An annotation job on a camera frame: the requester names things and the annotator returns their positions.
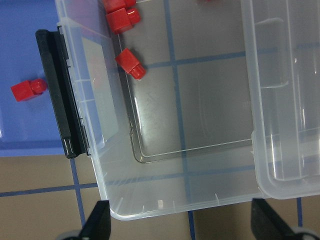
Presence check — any clear plastic box lid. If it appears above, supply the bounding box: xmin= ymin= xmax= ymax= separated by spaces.
xmin=241 ymin=0 xmax=320 ymax=199

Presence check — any red block in box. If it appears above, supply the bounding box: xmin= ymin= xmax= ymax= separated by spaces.
xmin=115 ymin=48 xmax=146 ymax=80
xmin=102 ymin=0 xmax=137 ymax=14
xmin=106 ymin=8 xmax=141 ymax=35

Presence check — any red block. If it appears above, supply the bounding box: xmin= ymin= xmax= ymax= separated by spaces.
xmin=102 ymin=0 xmax=137 ymax=14
xmin=115 ymin=48 xmax=146 ymax=80
xmin=106 ymin=8 xmax=141 ymax=35
xmin=10 ymin=78 xmax=48 ymax=102

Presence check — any blue plastic tray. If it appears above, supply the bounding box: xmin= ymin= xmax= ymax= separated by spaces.
xmin=0 ymin=0 xmax=64 ymax=157

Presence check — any clear plastic storage box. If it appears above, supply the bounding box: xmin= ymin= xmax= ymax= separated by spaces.
xmin=55 ymin=0 xmax=270 ymax=220

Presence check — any black box latch handle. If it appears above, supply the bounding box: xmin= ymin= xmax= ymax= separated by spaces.
xmin=35 ymin=26 xmax=91 ymax=159

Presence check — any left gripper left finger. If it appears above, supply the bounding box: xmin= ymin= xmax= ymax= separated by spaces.
xmin=79 ymin=200 xmax=111 ymax=240

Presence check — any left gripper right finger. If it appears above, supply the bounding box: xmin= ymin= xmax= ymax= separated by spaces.
xmin=250 ymin=198 xmax=320 ymax=240

